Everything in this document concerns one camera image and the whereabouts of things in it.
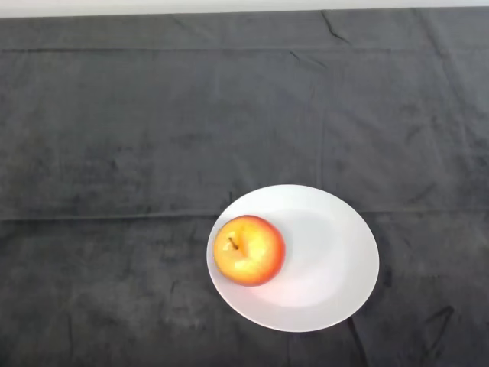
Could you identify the black cloth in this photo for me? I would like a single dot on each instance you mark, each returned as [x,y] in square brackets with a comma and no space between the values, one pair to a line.
[191,114]

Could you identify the round white plate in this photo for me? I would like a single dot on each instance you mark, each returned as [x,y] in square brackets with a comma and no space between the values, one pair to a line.
[317,264]

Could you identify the red and yellow apple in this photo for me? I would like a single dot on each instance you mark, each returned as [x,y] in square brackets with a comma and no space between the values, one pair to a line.
[249,250]

